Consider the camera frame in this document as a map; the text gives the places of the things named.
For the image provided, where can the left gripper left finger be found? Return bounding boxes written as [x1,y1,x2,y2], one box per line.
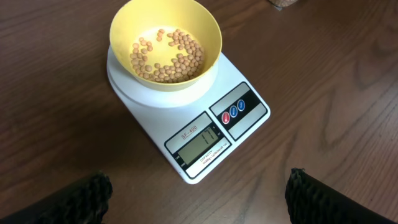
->
[1,172,113,224]

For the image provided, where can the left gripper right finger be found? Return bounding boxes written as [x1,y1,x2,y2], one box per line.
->
[285,168,395,224]

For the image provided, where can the pale yellow bowl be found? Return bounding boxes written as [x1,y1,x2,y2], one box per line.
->
[109,0,222,91]

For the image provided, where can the clear plastic container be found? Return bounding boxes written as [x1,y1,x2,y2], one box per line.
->
[269,0,298,10]

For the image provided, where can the white digital kitchen scale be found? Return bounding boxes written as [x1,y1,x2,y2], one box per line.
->
[107,50,271,184]

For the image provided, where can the soybeans in bowl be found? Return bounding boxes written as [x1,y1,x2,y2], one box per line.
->
[129,29,205,83]

